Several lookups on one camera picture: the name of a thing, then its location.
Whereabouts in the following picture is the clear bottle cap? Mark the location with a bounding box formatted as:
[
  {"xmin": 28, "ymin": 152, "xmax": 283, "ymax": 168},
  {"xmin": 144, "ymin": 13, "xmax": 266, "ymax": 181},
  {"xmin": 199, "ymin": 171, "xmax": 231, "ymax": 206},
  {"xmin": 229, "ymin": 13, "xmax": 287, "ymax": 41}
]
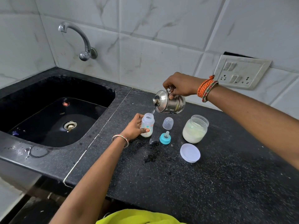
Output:
[{"xmin": 162, "ymin": 117, "xmax": 174, "ymax": 131}]

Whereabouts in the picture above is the teal bottle nipple ring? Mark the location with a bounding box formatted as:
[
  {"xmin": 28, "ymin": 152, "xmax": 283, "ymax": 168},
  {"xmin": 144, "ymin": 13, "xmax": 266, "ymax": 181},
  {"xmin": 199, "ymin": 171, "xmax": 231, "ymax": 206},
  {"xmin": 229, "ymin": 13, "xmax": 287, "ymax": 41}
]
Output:
[{"xmin": 159, "ymin": 131, "xmax": 171, "ymax": 145}]

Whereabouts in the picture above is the chrome wall tap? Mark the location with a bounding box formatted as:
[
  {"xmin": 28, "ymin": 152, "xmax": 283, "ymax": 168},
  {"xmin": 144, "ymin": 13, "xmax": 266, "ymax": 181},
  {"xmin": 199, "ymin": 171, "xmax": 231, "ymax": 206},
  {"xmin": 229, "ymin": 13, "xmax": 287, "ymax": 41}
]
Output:
[{"xmin": 58, "ymin": 21, "xmax": 98, "ymax": 61}]

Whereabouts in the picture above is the person's right forearm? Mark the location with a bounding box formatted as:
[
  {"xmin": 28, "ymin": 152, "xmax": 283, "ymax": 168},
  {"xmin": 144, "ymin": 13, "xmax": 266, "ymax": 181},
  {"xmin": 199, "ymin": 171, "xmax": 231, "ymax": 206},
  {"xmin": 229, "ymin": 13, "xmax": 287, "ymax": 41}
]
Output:
[{"xmin": 206, "ymin": 84, "xmax": 299, "ymax": 164}]

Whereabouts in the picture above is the clear baby bottle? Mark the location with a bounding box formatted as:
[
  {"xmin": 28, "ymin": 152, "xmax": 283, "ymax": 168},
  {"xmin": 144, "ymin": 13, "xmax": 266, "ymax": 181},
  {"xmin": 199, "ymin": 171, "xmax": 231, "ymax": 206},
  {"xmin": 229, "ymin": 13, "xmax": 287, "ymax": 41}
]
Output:
[{"xmin": 140, "ymin": 113, "xmax": 155, "ymax": 138}]

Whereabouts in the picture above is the person's left forearm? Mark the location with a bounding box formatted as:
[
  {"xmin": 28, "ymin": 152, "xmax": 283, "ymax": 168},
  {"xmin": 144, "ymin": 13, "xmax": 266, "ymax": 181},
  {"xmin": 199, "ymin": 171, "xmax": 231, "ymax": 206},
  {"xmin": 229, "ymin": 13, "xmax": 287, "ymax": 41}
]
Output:
[{"xmin": 48, "ymin": 137, "xmax": 128, "ymax": 224}]

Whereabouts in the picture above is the silver beaded bangle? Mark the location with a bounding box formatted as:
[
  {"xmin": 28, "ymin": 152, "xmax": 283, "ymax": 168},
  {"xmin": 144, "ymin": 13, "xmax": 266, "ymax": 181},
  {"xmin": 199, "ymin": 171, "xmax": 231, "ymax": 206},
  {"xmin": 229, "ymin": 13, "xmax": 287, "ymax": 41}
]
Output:
[{"xmin": 111, "ymin": 134, "xmax": 129, "ymax": 148}]

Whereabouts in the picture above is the clear jar of white powder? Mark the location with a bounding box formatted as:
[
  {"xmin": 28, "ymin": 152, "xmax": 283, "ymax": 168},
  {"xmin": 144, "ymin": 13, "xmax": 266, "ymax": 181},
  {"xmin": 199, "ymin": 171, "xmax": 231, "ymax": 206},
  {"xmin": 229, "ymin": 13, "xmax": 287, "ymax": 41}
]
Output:
[{"xmin": 182, "ymin": 115, "xmax": 209, "ymax": 144}]

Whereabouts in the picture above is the orange thread wristband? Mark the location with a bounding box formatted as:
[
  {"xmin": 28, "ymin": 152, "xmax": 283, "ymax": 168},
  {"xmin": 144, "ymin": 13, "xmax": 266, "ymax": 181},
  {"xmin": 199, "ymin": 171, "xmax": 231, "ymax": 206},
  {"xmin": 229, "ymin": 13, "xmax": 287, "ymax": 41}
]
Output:
[{"xmin": 197, "ymin": 75, "xmax": 215, "ymax": 98}]

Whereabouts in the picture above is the small steel kettle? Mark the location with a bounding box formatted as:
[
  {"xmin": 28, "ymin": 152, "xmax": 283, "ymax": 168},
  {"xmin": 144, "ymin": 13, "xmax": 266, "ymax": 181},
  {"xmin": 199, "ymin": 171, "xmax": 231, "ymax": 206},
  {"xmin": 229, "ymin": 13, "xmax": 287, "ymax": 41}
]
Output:
[{"xmin": 152, "ymin": 87, "xmax": 186, "ymax": 115}]

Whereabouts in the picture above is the white round jar lid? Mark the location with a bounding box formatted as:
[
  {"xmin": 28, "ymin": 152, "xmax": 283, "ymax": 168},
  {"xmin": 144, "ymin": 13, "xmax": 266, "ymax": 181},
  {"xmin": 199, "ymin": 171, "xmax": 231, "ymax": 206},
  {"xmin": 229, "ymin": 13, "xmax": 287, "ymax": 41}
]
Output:
[{"xmin": 180, "ymin": 143, "xmax": 201, "ymax": 163}]

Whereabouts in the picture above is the green red bangle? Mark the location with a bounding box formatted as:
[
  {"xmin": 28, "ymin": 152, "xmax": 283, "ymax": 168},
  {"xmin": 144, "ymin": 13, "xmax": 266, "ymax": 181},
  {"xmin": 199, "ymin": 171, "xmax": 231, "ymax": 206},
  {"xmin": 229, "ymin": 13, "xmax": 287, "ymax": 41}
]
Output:
[{"xmin": 202, "ymin": 81, "xmax": 219, "ymax": 103}]

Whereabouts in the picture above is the black kitchen sink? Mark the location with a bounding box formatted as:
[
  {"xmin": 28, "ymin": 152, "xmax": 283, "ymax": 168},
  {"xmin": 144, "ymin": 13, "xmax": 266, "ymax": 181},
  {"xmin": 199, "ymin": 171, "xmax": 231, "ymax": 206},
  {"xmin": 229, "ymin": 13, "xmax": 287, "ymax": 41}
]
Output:
[{"xmin": 0, "ymin": 75, "xmax": 116, "ymax": 148}]

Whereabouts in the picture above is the person's left hand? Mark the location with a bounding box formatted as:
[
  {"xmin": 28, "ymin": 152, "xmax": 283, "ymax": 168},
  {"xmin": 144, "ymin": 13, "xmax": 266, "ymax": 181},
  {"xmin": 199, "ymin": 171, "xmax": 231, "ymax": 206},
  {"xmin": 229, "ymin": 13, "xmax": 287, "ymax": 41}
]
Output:
[{"xmin": 120, "ymin": 113, "xmax": 150, "ymax": 141}]

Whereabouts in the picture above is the steel sink drain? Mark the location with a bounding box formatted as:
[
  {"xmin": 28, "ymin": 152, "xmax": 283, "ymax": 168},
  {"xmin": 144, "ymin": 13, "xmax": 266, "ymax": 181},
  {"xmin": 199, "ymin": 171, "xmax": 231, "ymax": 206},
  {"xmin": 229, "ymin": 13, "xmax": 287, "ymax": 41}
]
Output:
[{"xmin": 63, "ymin": 121, "xmax": 77, "ymax": 133}]

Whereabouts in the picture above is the yellow green garment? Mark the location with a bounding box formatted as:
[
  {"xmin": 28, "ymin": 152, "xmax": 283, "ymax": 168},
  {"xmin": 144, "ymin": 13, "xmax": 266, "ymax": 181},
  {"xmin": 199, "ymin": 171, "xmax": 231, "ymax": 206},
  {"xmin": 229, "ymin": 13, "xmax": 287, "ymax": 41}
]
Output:
[{"xmin": 95, "ymin": 209, "xmax": 187, "ymax": 224}]

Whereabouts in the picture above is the white wall switch socket plate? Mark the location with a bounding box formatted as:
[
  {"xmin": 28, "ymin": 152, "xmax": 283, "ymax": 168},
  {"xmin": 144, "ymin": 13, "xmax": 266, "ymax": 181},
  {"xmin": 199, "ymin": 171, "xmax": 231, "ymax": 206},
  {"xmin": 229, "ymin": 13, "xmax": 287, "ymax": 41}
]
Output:
[{"xmin": 214, "ymin": 54, "xmax": 272, "ymax": 90}]

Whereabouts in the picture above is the person's right hand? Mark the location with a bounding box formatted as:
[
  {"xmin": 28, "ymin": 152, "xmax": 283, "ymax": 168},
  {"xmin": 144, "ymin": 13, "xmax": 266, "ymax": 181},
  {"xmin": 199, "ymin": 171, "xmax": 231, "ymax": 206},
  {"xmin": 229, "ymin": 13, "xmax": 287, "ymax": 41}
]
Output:
[{"xmin": 163, "ymin": 72, "xmax": 206, "ymax": 100}]

